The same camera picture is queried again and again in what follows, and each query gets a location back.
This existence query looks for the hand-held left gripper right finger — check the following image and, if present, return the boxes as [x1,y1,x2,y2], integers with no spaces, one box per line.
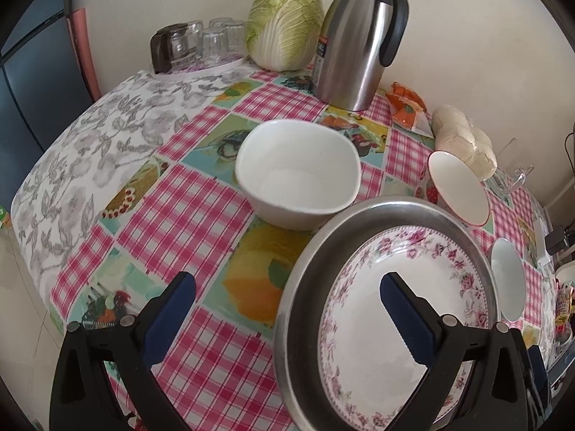
[379,272,528,431]

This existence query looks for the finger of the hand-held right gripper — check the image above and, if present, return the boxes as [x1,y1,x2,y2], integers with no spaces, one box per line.
[526,345,551,418]

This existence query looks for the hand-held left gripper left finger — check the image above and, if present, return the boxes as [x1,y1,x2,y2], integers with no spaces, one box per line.
[49,272,198,431]

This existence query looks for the round pink floral plate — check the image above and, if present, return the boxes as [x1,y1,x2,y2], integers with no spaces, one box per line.
[317,227,488,431]

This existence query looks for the small white floral bowl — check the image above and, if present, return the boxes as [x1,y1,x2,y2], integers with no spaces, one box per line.
[489,238,527,323]

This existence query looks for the large stainless steel basin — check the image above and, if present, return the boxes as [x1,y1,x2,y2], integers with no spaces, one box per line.
[274,195,497,431]

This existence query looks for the strawberry print bowl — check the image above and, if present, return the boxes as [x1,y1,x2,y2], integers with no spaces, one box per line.
[424,149,491,227]

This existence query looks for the white square bowl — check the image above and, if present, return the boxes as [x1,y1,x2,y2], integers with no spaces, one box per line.
[235,119,361,232]

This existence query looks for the colourful candy tube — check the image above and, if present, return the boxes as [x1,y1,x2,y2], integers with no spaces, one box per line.
[553,285,575,325]

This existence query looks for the pink checked tablecloth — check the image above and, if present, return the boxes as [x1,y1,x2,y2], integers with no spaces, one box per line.
[49,65,560,431]

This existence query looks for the white power strip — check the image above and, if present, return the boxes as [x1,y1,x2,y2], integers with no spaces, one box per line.
[532,220,553,265]

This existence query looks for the black charger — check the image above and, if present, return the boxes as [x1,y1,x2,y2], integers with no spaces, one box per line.
[545,228,569,254]

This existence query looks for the clear glass mug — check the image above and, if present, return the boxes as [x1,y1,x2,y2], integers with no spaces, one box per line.
[487,138,535,196]

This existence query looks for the bag of steamed buns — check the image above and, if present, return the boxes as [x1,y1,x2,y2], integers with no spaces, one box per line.
[432,104,498,181]

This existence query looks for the orange snack packet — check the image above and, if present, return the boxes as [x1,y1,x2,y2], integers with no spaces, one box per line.
[386,82,434,138]

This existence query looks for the stainless steel thermos jug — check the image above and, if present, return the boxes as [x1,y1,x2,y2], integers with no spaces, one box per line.
[311,0,410,112]

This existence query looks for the pink rolled mat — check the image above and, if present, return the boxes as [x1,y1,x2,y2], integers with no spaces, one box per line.
[67,6,102,99]

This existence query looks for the dark blue cabinet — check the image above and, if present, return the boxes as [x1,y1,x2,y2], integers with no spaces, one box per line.
[0,0,97,153]

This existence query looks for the napa cabbage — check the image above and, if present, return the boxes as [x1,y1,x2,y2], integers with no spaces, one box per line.
[245,0,325,71]

